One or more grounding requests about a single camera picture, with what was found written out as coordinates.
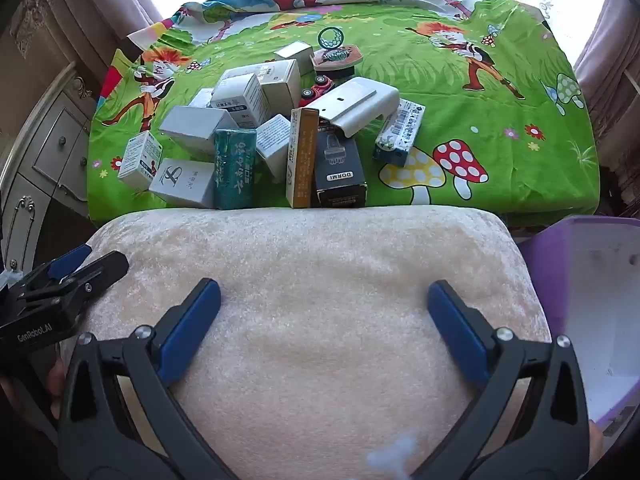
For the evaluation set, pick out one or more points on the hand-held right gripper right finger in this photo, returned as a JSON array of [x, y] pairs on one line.
[[457, 330]]

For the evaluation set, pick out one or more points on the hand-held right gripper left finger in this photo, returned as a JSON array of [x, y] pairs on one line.
[[192, 330]]

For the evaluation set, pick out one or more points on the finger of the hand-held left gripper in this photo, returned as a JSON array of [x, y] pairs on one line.
[[70, 261], [102, 270]]

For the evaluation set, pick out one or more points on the white box with red label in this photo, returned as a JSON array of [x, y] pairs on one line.
[[140, 160]]

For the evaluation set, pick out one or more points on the white box with black symbol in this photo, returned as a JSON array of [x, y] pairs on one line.
[[182, 182]]

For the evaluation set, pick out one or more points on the purple storage box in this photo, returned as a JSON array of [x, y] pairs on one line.
[[600, 310]]

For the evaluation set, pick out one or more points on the teal box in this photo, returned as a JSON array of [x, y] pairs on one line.
[[235, 170]]

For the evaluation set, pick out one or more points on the grey-faced box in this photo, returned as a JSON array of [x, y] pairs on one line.
[[195, 127]]

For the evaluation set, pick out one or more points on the plain white box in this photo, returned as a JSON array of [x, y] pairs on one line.
[[200, 99]]

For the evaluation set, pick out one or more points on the narrow yellow box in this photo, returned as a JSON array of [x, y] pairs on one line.
[[301, 160]]

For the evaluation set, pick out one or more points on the white box with small text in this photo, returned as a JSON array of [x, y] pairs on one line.
[[274, 142]]

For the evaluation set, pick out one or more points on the white box with green print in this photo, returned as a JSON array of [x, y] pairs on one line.
[[400, 132]]

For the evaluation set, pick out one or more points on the white box with blue label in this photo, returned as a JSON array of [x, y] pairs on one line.
[[240, 100]]

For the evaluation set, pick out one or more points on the white plastic bracket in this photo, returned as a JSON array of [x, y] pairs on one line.
[[355, 102]]

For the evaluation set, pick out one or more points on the red toy car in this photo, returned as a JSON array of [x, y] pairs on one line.
[[317, 89]]

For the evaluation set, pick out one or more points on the round cartoon tin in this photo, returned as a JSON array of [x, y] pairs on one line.
[[335, 55]]

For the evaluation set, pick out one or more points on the person's left hand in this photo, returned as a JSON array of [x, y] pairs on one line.
[[56, 385]]

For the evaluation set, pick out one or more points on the white carved dresser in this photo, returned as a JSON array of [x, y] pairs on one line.
[[55, 145]]

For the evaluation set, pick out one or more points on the beige plush cushion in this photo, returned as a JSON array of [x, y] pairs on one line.
[[310, 270]]

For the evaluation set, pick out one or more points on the green cartoon printed blanket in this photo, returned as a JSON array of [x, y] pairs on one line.
[[475, 125]]

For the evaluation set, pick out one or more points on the brown patterned curtain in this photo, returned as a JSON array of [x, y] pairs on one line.
[[75, 0]]

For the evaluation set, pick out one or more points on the mauve patterned curtain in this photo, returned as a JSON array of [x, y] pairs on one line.
[[615, 60]]

